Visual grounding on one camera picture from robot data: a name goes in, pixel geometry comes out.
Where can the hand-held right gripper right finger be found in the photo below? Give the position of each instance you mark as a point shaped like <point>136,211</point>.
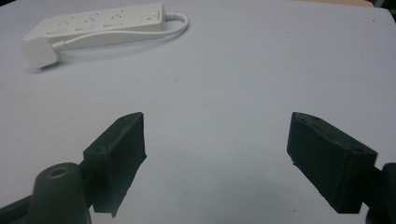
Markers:
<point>330,165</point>

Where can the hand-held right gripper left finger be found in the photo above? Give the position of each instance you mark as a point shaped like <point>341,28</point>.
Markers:
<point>120,158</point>

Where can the white power plug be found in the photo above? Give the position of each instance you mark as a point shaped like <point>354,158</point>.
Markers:
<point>39,53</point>

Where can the white power strip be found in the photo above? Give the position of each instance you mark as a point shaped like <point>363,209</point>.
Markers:
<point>93,26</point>

